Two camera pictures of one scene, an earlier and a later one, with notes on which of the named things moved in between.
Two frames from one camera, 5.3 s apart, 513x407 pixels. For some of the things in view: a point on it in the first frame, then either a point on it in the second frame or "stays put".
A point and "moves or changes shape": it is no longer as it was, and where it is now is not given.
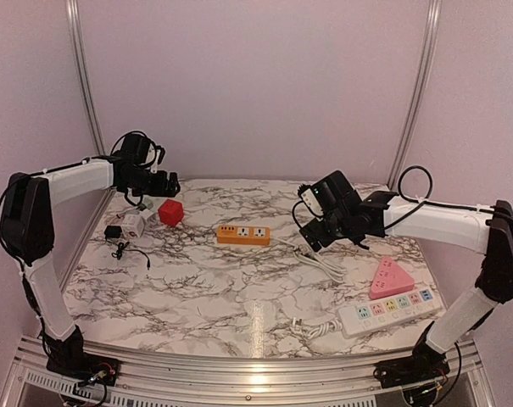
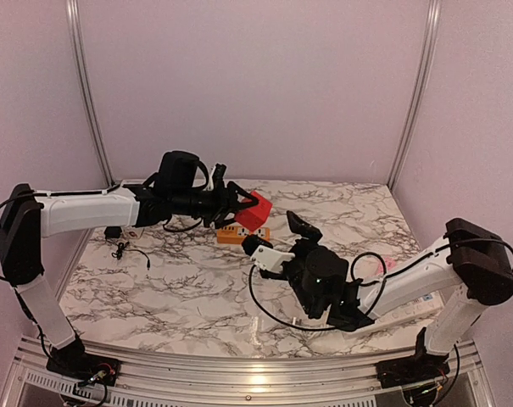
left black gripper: [160, 189] to [225, 205]
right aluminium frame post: [427, 52] stays put
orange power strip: [243, 235] stays put
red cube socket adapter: [170, 212] moves or changes shape
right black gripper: [311, 228] to [306, 232]
